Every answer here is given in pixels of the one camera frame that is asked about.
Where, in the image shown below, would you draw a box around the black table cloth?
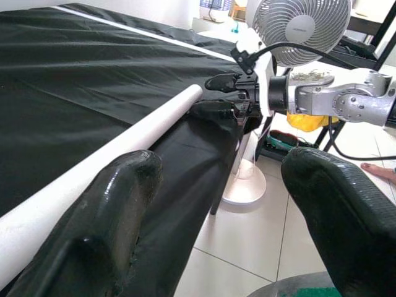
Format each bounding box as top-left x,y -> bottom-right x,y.
0,2 -> 270,297

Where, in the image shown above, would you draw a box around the black metal desk frame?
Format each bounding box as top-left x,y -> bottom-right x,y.
326,0 -> 396,71

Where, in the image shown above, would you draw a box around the white blue storage box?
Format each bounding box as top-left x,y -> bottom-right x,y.
199,0 -> 233,23

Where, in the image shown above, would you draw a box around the long white strip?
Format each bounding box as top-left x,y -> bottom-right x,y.
54,5 -> 239,62

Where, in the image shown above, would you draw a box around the black green shoe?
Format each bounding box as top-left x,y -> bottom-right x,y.
268,129 -> 300,153

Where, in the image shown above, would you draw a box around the black stand bar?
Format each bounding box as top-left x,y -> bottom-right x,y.
210,182 -> 225,217

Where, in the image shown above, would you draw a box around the white plastic table leg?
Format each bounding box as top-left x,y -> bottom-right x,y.
0,85 -> 204,279

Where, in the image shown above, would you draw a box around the yellow plastic bag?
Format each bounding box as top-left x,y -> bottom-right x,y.
286,111 -> 331,133

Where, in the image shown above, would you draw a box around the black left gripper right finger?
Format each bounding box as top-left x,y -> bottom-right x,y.
280,147 -> 396,297

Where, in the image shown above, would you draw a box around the black floor cable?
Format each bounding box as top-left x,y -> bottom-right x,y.
327,116 -> 396,162

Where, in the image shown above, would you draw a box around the black folding chair legs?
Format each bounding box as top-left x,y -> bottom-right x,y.
314,122 -> 347,153

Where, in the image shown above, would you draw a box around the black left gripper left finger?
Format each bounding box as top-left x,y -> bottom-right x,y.
6,150 -> 163,297

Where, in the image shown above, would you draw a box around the white rounded object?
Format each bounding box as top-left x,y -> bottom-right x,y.
246,0 -> 353,68

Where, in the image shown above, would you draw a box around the person bare foot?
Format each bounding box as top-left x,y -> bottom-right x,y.
360,162 -> 396,181

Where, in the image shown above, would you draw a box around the small tan object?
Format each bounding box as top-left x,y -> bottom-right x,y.
230,0 -> 249,20

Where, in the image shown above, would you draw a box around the green mat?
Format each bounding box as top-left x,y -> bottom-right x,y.
295,286 -> 341,297

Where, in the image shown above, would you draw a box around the grey round metal plate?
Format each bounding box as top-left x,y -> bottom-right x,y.
247,271 -> 341,297

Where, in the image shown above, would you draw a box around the tan dried plant bits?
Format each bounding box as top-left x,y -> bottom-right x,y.
289,69 -> 334,84

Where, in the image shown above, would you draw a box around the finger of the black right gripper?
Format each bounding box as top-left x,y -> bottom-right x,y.
204,73 -> 243,93
190,100 -> 239,124

